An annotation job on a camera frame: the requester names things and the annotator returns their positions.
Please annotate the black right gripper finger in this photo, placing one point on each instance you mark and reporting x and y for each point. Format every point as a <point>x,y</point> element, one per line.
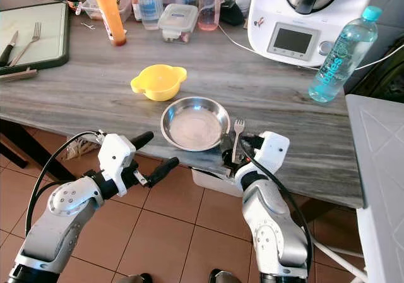
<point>227,151</point>
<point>247,147</point>

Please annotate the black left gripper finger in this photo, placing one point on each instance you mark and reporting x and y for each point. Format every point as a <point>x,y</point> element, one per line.
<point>164,168</point>
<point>142,138</point>

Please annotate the steel fork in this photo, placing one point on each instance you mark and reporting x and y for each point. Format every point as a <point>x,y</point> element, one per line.
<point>36,30</point>
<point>238,128</point>

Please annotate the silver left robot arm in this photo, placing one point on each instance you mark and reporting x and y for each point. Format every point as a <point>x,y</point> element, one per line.
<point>66,210</point>

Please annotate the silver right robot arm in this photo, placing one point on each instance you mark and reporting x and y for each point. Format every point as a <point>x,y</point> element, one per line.
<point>274,229</point>

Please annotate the white plastic tray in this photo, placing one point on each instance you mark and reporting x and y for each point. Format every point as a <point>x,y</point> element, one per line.
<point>211,182</point>

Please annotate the stainless steel plate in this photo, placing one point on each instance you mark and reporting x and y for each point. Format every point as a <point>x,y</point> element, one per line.
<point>196,126</point>

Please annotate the yellow plastic bowl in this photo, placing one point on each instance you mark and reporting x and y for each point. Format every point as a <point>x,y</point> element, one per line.
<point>158,81</point>

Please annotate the crumpled plastic bag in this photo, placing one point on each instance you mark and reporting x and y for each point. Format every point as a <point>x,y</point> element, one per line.
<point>79,147</point>

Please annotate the black robot left foot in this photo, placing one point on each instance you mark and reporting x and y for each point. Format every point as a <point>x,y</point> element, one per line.
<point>132,279</point>

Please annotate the black robot foot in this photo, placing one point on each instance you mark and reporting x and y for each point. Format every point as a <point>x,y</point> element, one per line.
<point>227,276</point>
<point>132,279</point>

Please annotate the black robot right foot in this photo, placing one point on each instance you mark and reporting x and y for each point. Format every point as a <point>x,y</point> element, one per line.
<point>227,276</point>

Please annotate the orange sauce squeeze bottle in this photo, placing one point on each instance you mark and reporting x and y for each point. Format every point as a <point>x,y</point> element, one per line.
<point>110,21</point>

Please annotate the small clear lidded container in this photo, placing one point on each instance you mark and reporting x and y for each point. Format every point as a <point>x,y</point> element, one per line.
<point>177,18</point>

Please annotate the white plastic table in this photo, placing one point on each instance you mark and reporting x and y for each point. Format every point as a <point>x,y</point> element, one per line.
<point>375,156</point>

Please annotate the dark wooden table leg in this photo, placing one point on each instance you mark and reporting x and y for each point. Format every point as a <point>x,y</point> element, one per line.
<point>12,138</point>

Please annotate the clear jar with blue label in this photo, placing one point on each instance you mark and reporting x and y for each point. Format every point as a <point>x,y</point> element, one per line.
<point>148,8</point>

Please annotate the turquoise plastic water bottle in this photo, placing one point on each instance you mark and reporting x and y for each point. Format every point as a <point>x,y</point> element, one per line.
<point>344,55</point>

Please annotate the small black pouch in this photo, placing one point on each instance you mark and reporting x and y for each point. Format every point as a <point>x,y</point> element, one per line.
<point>232,14</point>

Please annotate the green rimmed cutting board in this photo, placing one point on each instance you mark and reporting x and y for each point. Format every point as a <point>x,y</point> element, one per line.
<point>47,43</point>

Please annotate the white kitchen food processor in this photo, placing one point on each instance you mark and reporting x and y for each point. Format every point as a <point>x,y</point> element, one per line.
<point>265,11</point>

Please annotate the pink clear tumbler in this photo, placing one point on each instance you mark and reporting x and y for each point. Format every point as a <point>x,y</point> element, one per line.
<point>209,14</point>

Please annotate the flat wooden block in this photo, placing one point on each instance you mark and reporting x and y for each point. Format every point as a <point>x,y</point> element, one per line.
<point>19,74</point>

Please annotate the black bulky object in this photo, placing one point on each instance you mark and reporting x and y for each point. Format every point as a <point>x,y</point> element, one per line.
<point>382,78</point>

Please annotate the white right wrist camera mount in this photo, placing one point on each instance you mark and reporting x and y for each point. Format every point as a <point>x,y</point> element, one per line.
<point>271,150</point>

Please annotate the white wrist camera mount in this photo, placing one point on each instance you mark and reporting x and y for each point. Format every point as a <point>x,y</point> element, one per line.
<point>271,150</point>
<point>117,156</point>

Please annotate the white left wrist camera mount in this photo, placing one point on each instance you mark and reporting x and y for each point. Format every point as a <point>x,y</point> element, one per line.
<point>117,156</point>

